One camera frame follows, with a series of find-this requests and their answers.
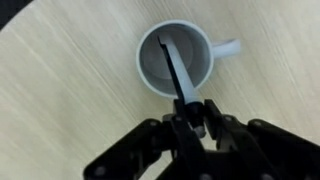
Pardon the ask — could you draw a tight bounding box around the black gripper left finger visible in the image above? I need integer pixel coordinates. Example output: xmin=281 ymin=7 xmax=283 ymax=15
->
xmin=83 ymin=99 xmax=208 ymax=180

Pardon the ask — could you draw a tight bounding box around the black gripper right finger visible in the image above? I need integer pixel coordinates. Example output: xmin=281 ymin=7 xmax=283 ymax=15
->
xmin=202 ymin=98 xmax=320 ymax=180

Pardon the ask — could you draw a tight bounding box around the white marker with black cap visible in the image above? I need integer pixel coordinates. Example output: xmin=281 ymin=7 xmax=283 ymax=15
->
xmin=157 ymin=32 xmax=207 ymax=138

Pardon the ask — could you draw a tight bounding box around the white ceramic mug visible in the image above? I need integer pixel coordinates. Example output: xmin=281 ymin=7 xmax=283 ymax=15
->
xmin=135 ymin=19 xmax=242 ymax=100

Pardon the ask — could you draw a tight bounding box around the round wooden table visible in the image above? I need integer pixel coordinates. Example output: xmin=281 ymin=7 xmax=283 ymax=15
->
xmin=0 ymin=0 xmax=320 ymax=180

